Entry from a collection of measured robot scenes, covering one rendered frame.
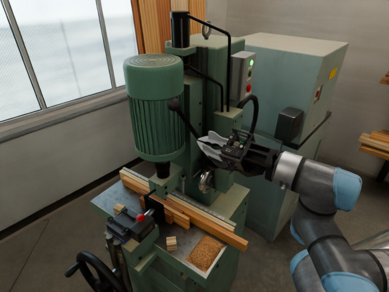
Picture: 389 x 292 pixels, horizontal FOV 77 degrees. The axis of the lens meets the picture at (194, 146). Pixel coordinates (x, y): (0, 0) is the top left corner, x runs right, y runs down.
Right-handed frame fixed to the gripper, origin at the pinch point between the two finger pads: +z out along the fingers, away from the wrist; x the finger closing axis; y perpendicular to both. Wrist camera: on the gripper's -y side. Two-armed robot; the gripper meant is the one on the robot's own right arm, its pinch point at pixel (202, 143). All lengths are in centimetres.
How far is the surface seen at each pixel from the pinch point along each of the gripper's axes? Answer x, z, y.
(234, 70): -33.4, 8.7, -12.2
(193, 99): -15.9, 15.2, -7.9
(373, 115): -144, -50, -189
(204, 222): 17.8, 2.6, -36.0
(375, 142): -102, -56, -163
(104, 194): 28, 50, -33
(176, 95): -10.2, 13.5, 2.7
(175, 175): 7.4, 18.8, -27.8
